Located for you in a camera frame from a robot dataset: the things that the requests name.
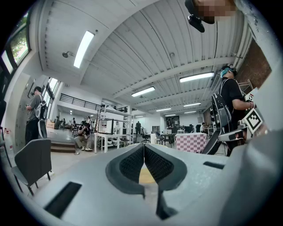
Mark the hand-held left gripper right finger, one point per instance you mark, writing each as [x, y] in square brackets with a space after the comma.
[163, 165]

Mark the dark grey chair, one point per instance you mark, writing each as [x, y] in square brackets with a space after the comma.
[33, 159]

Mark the cardboard box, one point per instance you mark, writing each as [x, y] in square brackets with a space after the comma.
[50, 124]

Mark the person's grey sparkly top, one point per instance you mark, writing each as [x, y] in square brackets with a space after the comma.
[254, 19]

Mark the white desk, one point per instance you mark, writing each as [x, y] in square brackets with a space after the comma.
[106, 135]

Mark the long ceiling light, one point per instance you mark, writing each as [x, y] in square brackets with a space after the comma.
[196, 77]
[143, 91]
[170, 115]
[190, 112]
[192, 104]
[84, 48]
[163, 109]

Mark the clear plastic water bottle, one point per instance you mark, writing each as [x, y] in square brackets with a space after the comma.
[8, 141]

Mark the black mezzanine railing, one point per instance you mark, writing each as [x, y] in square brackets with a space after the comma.
[77, 100]

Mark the white metal rack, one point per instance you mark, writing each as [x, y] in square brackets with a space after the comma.
[115, 111]

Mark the white cube shelf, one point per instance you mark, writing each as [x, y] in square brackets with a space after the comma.
[105, 125]

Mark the black table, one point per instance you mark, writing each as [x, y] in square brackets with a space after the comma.
[168, 136]

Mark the black head-mounted camera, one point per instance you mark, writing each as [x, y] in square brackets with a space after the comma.
[196, 23]

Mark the checkered red white table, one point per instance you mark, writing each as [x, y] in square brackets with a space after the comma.
[191, 142]

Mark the grey ceiling spotlight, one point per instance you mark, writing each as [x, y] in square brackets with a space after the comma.
[65, 54]

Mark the person's head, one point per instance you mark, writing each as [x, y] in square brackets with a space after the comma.
[212, 11]

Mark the wooden platform steps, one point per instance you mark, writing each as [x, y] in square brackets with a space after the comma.
[62, 146]

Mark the black office chair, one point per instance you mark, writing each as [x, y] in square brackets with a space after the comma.
[146, 136]

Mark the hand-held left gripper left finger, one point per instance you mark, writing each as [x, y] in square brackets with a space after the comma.
[123, 167]

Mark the dark wall frame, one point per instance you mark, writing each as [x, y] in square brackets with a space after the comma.
[31, 90]

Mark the black-framed window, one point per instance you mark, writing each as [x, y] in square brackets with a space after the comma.
[52, 88]
[20, 42]

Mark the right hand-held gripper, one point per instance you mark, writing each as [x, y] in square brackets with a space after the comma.
[253, 120]

